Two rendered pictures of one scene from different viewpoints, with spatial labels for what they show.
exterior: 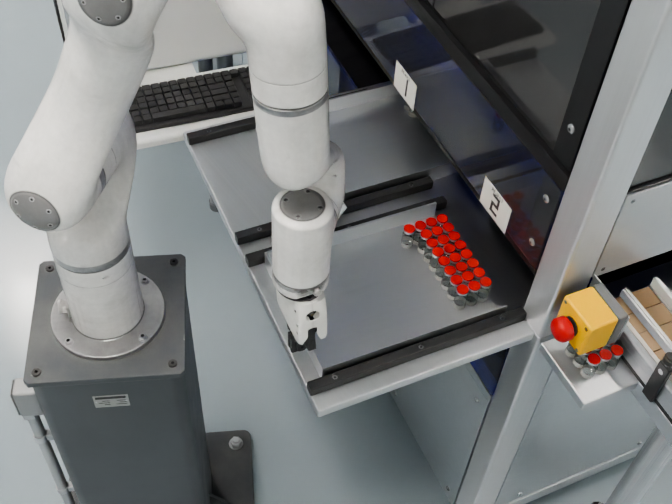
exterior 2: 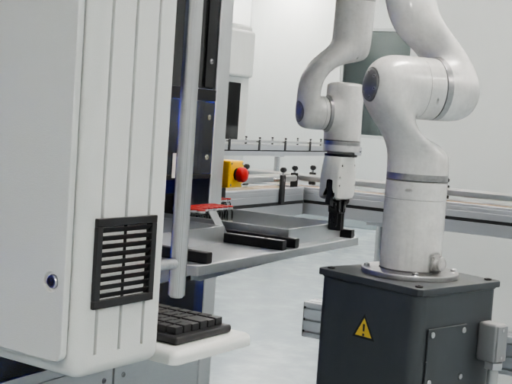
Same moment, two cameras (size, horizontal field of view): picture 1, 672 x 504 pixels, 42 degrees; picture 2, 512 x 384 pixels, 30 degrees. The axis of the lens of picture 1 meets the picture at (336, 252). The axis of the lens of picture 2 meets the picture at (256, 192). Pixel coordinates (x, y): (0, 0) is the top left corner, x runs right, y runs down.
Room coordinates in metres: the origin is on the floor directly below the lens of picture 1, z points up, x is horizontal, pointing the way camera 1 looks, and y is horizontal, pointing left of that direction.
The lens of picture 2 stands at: (2.16, 1.77, 1.14)
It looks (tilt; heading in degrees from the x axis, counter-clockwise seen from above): 4 degrees down; 237
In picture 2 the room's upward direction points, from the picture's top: 4 degrees clockwise
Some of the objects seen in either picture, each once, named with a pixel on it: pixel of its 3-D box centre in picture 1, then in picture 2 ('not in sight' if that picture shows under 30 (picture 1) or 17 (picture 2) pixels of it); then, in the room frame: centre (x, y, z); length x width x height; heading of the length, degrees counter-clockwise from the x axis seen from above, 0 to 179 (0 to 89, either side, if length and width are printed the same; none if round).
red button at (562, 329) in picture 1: (565, 328); (240, 174); (0.81, -0.36, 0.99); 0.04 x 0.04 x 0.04; 27
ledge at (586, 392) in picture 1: (595, 362); not in sight; (0.84, -0.45, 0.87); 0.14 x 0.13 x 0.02; 117
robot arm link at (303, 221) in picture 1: (302, 234); (342, 111); (0.81, 0.05, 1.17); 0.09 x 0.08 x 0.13; 169
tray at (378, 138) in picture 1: (358, 144); (121, 228); (1.30, -0.03, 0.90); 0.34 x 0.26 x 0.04; 117
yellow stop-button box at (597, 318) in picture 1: (589, 319); (225, 173); (0.83, -0.40, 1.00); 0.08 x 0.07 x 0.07; 117
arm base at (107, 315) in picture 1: (100, 280); (413, 227); (0.87, 0.38, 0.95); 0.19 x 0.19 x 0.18
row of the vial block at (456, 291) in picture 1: (439, 264); (210, 216); (1.00, -0.18, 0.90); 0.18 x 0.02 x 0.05; 27
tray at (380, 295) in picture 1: (383, 284); (250, 225); (0.95, -0.09, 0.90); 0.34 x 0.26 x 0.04; 117
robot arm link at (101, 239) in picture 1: (87, 174); (407, 118); (0.90, 0.37, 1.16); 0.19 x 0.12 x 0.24; 169
